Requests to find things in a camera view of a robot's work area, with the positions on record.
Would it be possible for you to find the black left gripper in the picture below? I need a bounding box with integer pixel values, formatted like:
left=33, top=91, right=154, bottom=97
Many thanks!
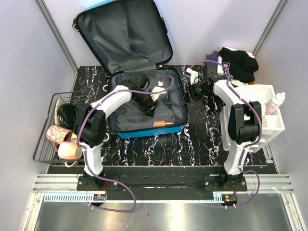
left=134, top=91, right=160, bottom=118

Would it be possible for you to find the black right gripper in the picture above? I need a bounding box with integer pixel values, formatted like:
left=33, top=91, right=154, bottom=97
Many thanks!
left=181, top=81, right=210, bottom=105

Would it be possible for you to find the white towel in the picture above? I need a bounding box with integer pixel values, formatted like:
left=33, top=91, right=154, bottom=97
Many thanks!
left=215, top=47, right=256, bottom=89

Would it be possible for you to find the black garment with label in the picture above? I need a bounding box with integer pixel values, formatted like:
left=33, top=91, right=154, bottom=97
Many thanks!
left=219, top=47, right=259, bottom=82

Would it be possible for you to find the blue fish-print suitcase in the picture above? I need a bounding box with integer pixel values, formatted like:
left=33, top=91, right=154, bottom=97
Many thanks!
left=74, top=0, right=188, bottom=139

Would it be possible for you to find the white pink-tipped bottle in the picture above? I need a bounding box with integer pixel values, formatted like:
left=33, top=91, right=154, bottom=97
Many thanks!
left=265, top=92, right=286, bottom=115

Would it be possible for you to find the white divided organizer tray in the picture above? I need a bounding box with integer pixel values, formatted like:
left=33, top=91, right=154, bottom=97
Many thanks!
left=219, top=84, right=285, bottom=153

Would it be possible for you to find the purple garment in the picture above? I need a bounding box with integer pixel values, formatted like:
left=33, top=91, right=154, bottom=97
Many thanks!
left=205, top=51, right=219, bottom=66

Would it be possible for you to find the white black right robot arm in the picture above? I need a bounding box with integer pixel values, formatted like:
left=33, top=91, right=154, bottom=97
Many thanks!
left=183, top=65, right=262, bottom=191

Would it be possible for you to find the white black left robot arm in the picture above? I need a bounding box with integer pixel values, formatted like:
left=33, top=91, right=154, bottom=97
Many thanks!
left=73, top=75, right=165, bottom=191

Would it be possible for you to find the brown small tube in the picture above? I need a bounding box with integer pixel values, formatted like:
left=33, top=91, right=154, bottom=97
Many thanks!
left=153, top=121, right=174, bottom=128

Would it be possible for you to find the black bowl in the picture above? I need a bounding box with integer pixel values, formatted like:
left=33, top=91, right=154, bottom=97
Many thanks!
left=57, top=103, right=77, bottom=130

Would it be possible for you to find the plain pink mug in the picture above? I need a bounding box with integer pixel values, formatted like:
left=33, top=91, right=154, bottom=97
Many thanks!
left=58, top=141, right=83, bottom=168

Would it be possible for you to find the pink patterned cup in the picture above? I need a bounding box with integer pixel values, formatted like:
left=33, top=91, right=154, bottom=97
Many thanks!
left=46, top=125, right=72, bottom=145

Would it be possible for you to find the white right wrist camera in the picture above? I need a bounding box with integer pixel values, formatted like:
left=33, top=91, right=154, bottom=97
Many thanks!
left=185, top=68, right=199, bottom=85

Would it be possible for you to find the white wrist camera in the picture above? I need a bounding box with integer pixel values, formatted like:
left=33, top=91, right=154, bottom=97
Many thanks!
left=185, top=68, right=199, bottom=85
left=150, top=81, right=167, bottom=102

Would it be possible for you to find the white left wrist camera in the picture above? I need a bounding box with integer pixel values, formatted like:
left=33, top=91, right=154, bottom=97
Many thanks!
left=150, top=81, right=167, bottom=102

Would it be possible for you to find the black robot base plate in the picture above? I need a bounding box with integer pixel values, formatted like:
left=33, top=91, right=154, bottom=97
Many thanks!
left=45, top=165, right=275, bottom=193

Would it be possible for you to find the black wire dish rack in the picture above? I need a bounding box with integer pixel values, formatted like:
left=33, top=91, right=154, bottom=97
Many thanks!
left=33, top=90, right=96, bottom=165

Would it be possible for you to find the aluminium frame rail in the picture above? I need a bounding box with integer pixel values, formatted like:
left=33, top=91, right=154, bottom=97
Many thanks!
left=23, top=175, right=308, bottom=231

